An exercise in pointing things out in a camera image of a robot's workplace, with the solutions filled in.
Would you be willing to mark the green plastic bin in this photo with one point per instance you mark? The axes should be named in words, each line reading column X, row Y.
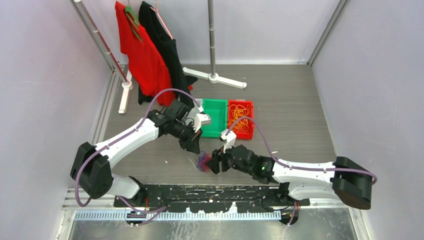
column 217, row 109

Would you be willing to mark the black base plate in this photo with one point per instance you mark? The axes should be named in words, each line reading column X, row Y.
column 214, row 198

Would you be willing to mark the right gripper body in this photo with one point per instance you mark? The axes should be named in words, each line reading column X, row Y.
column 227, row 161

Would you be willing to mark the red plastic bin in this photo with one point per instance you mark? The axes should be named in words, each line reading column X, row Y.
column 244, row 129

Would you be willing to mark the pink clothes hanger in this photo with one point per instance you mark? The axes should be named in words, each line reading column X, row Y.
column 154, row 9

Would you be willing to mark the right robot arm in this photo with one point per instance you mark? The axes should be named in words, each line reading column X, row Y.
column 342, row 179

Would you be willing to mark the green clothes hanger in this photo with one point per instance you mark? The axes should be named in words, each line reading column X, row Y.
column 132, row 21

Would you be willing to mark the black t-shirt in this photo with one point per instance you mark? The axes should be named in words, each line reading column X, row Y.
column 166, row 46

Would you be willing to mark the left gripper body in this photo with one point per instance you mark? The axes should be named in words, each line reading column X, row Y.
column 186, row 134

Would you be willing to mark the garment rack centre pole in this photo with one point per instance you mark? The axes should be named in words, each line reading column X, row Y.
column 213, row 77

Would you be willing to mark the white plastic bin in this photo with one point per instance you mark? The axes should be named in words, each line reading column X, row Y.
column 198, row 103

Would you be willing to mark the aluminium rail frame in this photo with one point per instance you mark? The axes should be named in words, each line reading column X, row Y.
column 110, row 207

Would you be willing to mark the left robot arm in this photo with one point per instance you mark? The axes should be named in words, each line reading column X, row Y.
column 93, row 164

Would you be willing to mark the red t-shirt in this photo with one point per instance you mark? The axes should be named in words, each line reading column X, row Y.
column 144, row 61

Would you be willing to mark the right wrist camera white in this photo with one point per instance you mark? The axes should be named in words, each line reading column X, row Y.
column 228, row 138

